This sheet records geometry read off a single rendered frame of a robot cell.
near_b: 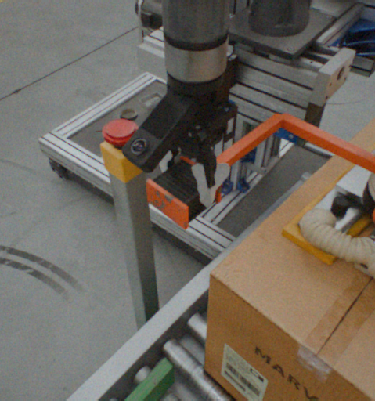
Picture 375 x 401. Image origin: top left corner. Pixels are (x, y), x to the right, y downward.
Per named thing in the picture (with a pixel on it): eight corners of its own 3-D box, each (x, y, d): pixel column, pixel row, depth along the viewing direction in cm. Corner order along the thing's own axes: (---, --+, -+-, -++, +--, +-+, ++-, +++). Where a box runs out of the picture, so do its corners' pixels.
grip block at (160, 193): (185, 231, 65) (185, 209, 61) (147, 202, 69) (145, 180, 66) (221, 201, 69) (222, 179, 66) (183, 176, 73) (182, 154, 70)
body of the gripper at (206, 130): (236, 141, 63) (244, 64, 55) (196, 170, 59) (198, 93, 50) (197, 119, 67) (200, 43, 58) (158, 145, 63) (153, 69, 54)
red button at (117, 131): (120, 160, 84) (118, 144, 81) (97, 143, 87) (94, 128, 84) (146, 142, 88) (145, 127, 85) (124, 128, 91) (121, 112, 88)
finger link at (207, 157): (223, 186, 61) (210, 130, 56) (216, 191, 60) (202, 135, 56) (200, 178, 64) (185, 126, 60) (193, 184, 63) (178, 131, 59)
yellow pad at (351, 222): (329, 268, 73) (337, 250, 70) (279, 235, 78) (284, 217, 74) (423, 166, 90) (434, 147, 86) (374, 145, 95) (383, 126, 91)
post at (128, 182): (152, 365, 158) (120, 159, 84) (139, 352, 161) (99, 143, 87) (165, 351, 161) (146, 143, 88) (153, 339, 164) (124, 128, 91)
